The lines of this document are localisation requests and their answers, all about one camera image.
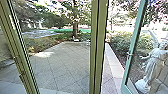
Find white garden chair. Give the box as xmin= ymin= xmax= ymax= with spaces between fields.
xmin=72 ymin=35 xmax=81 ymax=43
xmin=83 ymin=37 xmax=92 ymax=47

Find brown tree trunk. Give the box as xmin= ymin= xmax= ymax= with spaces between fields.
xmin=71 ymin=0 xmax=80 ymax=39

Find metal door handle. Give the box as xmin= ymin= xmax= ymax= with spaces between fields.
xmin=125 ymin=50 xmax=135 ymax=59

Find green garden bush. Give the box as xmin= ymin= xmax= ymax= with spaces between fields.
xmin=109 ymin=31 xmax=155 ymax=57
xmin=23 ymin=31 xmax=75 ymax=54

